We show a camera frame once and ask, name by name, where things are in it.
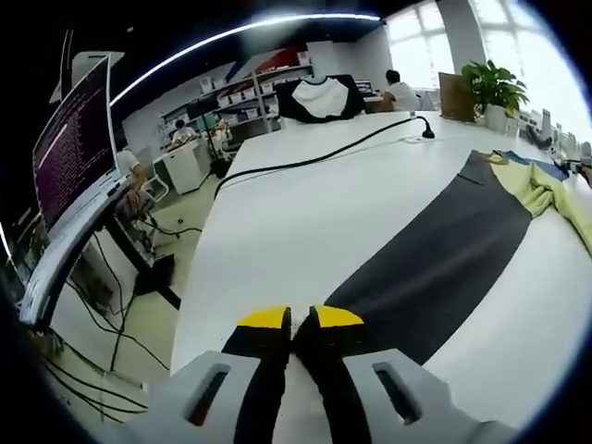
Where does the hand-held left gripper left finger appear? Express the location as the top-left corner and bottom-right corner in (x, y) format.
(115, 304), (293, 444)

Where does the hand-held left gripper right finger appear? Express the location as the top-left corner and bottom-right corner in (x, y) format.
(293, 303), (510, 444)

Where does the yellow blue grey garment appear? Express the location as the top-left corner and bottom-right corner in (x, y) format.
(323, 148), (592, 366)

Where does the black floor box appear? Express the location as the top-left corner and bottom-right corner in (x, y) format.
(133, 253), (177, 297)

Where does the white office chair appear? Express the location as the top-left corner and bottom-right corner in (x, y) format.
(138, 178), (168, 205)

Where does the white cabinet desk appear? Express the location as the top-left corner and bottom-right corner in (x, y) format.
(153, 138), (209, 195)

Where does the grey laptop stand table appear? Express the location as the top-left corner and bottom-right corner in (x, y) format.
(18, 178), (184, 329)

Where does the black and white shirt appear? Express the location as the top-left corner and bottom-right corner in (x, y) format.
(276, 73), (366, 124)

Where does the black monitor on stand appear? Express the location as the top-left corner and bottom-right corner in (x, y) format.
(187, 97), (228, 178)

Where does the shelf with white storage bins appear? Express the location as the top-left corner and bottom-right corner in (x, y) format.
(159, 45), (315, 135)

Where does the white laptop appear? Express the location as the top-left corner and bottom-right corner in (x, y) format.
(31, 53), (136, 244)

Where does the brown cardboard box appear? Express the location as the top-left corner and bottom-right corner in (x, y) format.
(438, 71), (477, 124)

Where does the grey headset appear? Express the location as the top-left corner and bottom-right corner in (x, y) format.
(526, 127), (554, 150)

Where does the potted green plant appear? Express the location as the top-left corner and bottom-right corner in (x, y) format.
(461, 58), (531, 129)

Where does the cluster of bottles and jars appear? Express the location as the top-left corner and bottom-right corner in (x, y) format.
(526, 105), (592, 158)

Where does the long ceiling light strip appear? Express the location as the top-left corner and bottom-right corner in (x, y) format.
(110, 13), (383, 105)

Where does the black cable with plug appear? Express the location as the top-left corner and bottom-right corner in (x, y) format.
(215, 110), (437, 198)

